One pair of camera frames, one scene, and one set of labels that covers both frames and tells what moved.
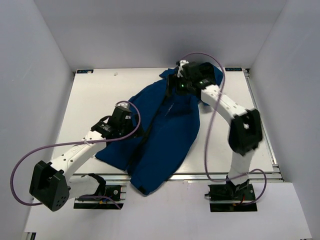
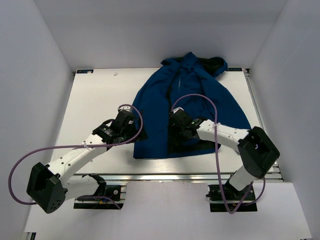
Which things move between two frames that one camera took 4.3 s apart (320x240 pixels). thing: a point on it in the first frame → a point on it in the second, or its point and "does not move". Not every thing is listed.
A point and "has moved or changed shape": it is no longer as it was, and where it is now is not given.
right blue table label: [233, 69] does not move
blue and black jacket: [171, 114] has moved or changed shape
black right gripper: [173, 80] → [176, 130]
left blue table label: [85, 71] does not move
